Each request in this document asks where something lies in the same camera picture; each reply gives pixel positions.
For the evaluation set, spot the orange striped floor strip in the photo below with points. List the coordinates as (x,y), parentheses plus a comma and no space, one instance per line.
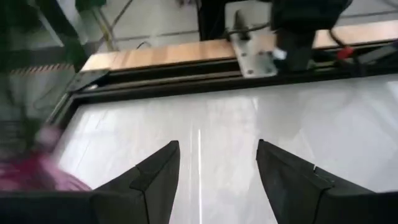
(46,68)

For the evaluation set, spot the wooden table board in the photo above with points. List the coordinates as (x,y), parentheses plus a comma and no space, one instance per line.
(186,53)

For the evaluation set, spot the purple glass vase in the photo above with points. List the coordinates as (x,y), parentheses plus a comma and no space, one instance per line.
(40,174)

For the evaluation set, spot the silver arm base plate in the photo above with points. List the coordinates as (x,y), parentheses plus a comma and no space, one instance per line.
(255,59)

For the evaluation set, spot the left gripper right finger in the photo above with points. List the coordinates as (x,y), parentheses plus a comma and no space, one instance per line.
(295,193)

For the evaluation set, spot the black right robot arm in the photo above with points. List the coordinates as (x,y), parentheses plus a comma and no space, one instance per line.
(298,18)

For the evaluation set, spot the black aluminium table frame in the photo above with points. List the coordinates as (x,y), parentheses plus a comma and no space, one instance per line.
(186,81)

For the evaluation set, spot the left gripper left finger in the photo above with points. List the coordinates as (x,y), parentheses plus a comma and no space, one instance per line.
(149,193)

